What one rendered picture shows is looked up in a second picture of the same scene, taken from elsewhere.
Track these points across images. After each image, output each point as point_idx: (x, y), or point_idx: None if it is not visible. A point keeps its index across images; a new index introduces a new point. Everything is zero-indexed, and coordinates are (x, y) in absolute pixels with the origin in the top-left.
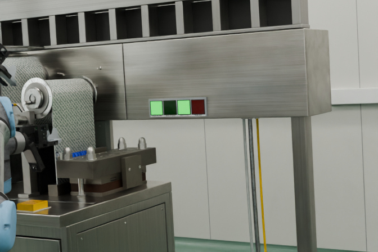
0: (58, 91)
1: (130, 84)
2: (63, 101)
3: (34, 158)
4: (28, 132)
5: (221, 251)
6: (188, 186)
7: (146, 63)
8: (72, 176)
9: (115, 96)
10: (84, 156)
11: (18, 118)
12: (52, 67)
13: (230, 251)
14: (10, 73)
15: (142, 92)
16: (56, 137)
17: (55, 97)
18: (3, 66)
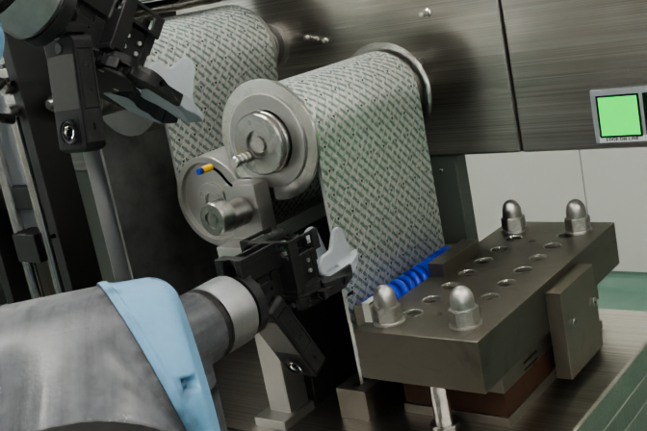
0: (329, 113)
1: (525, 52)
2: (349, 137)
3: (290, 344)
4: (263, 269)
5: (621, 293)
6: (544, 178)
7: None
8: (414, 380)
9: (478, 88)
10: (428, 289)
11: (225, 214)
12: (291, 22)
13: (639, 292)
14: (179, 86)
15: (567, 72)
16: (345, 255)
17: (323, 133)
18: (151, 71)
